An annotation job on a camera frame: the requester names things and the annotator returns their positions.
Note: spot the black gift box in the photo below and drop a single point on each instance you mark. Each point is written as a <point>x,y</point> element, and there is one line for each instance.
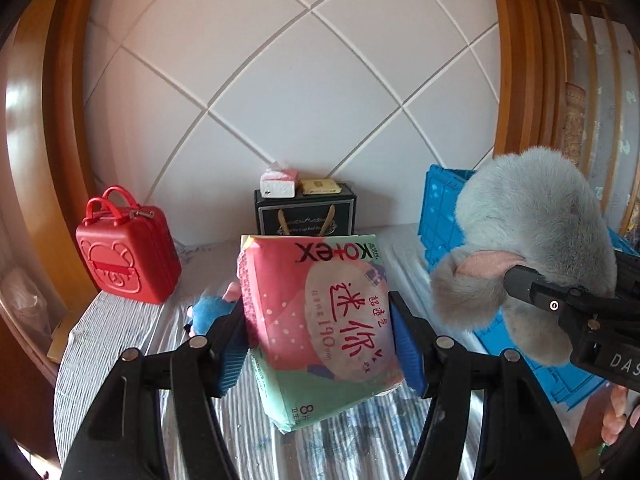
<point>305,210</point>

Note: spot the wooden padded headboard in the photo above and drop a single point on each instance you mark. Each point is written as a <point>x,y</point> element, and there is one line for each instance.
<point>60,110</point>

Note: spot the small gold box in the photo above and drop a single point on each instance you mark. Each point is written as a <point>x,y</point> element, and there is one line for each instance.
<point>320,186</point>

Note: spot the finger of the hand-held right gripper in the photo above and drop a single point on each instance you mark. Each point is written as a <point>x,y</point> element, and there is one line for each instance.
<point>629,272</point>
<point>540,292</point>

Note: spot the grey plush toy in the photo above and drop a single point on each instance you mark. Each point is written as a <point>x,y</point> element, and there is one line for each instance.
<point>525,210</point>

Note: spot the striped bed sheet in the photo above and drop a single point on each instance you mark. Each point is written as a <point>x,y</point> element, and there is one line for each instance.
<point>325,455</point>

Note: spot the brown patterned wall hanging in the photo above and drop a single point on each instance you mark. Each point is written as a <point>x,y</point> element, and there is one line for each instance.
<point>575,125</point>

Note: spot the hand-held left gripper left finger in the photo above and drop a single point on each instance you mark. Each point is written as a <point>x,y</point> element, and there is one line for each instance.
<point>232,365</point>

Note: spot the clear plastic bag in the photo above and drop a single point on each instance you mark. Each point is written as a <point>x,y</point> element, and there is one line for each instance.
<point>25,300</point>

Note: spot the blue plush toy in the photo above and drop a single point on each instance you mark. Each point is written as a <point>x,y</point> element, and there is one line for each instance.
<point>210,310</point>

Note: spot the blue plastic crate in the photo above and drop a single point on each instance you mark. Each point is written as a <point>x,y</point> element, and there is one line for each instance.
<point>440,210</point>

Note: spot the red white tissue pack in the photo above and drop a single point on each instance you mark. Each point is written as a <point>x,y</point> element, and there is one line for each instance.
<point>277,185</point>

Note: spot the patterned window curtain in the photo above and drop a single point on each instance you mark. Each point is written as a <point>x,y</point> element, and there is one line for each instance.
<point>607,110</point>

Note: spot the person's right hand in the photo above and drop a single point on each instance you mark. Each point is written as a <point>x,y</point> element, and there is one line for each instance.
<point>620,410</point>

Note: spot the pink green pad packet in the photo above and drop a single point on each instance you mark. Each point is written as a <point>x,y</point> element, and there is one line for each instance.
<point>320,310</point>

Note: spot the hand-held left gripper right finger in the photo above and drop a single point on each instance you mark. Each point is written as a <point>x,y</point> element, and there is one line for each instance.
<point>407,355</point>

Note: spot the brown cardboard piece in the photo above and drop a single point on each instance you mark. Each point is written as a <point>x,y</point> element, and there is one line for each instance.
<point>61,340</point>

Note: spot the red mini suitcase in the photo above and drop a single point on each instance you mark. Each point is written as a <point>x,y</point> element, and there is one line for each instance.
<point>125,260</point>

